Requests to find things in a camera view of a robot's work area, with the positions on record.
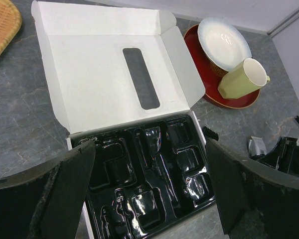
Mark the black plastic insert tray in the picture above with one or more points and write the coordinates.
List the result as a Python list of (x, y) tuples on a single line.
[(146, 178)]

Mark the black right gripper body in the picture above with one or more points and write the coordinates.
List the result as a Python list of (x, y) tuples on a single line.
[(284, 157)]

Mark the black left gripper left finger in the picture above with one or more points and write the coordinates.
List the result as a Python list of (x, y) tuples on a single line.
[(45, 201)]

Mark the red round plate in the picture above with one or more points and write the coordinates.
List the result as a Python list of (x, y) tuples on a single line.
[(210, 76)]

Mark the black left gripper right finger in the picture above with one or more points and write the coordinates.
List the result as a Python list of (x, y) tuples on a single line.
[(253, 200)]

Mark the black clipper guard comb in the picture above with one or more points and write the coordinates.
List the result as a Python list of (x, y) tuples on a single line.
[(208, 133)]

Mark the woven orange tray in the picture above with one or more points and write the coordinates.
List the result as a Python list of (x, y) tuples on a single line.
[(10, 23)]

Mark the light green mug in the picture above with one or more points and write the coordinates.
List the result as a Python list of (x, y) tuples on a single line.
[(245, 78)]

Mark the white ceramic bowl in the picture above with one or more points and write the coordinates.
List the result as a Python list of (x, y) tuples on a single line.
[(222, 43)]

